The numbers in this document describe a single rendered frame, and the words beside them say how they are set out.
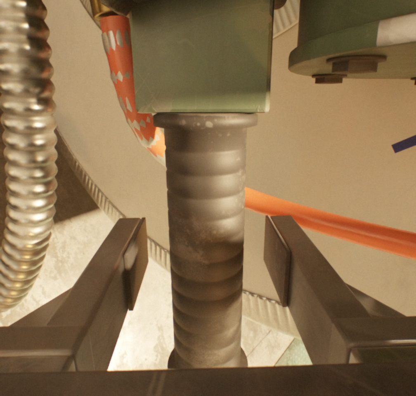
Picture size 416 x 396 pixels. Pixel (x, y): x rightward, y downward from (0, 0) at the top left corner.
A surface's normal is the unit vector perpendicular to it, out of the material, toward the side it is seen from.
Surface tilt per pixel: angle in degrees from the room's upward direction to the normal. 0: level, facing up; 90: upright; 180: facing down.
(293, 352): 0
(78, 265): 0
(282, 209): 60
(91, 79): 90
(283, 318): 91
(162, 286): 0
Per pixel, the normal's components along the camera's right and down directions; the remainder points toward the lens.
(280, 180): -0.67, 0.27
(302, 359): 0.65, -0.24
